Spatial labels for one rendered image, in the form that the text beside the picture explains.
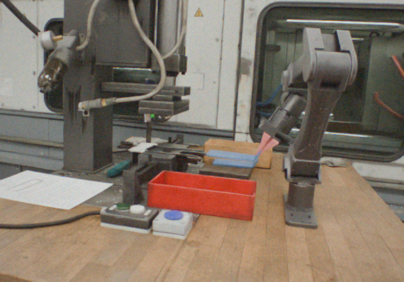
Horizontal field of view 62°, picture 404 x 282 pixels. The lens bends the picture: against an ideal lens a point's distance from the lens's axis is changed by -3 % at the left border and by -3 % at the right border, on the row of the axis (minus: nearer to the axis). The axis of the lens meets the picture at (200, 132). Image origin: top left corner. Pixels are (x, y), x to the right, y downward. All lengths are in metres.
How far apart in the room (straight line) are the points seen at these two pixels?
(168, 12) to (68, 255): 0.69
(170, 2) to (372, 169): 1.09
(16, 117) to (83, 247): 1.61
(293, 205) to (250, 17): 0.96
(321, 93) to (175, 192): 0.39
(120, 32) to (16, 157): 1.36
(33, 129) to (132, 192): 1.38
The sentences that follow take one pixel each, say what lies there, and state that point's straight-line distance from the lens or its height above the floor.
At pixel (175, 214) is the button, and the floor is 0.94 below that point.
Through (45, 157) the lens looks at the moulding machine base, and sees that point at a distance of 2.13.
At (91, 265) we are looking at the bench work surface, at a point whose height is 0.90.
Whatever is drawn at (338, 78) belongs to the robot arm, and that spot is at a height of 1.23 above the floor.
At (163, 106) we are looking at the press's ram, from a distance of 0.94.
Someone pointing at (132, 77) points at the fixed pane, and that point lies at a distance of 1.80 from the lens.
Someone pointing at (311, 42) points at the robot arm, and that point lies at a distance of 0.73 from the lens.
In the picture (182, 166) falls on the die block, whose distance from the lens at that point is 1.10.
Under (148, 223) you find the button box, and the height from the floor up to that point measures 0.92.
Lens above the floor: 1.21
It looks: 9 degrees down
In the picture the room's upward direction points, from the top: 3 degrees clockwise
